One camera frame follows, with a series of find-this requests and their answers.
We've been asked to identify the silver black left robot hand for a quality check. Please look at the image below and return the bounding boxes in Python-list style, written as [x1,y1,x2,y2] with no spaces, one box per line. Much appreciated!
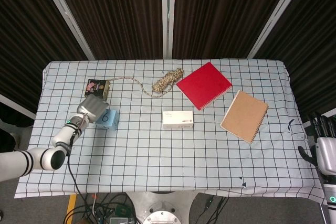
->
[76,94,110,124]

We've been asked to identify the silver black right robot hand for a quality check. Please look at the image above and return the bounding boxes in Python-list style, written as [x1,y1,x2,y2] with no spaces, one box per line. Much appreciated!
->
[298,113,336,176]

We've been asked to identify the blue numbered cube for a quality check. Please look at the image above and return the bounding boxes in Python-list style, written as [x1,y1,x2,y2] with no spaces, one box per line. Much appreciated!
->
[94,108,119,131]

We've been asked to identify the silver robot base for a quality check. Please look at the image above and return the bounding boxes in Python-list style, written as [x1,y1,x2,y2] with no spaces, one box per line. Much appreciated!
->
[125,191,200,224]

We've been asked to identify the dark luncheon meat tin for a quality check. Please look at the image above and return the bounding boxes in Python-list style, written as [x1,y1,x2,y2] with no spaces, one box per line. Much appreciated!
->
[84,78,110,102]

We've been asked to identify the white cardboard box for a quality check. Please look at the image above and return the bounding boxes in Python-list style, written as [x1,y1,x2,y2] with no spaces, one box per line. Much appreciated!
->
[162,110,194,130]

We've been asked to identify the brown kraft spiral notebook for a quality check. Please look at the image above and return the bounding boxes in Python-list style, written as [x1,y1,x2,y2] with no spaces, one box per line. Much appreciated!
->
[219,89,269,145]

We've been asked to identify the blue checkered tablecloth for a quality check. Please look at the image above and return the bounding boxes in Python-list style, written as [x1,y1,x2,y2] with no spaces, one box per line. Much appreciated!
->
[14,58,323,200]

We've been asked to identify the yellow floor tape strip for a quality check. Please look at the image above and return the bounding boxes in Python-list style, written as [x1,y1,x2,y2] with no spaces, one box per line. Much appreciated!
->
[65,194,77,224]

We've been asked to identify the red spiral notebook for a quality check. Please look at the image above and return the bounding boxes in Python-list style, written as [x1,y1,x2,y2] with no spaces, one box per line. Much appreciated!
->
[176,61,233,111]

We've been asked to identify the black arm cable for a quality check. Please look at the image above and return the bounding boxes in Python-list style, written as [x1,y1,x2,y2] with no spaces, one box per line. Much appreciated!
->
[67,119,86,196]

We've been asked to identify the beige braided rope bundle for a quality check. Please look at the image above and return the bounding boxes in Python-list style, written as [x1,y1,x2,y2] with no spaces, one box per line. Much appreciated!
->
[107,68,184,98]

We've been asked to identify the white floor cable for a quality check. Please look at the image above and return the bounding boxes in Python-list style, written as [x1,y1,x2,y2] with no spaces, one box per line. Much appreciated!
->
[91,194,100,221]

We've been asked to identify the black floor cable bundle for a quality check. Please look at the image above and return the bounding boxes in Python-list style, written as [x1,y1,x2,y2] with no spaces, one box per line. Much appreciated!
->
[64,194,137,224]
[203,196,229,224]

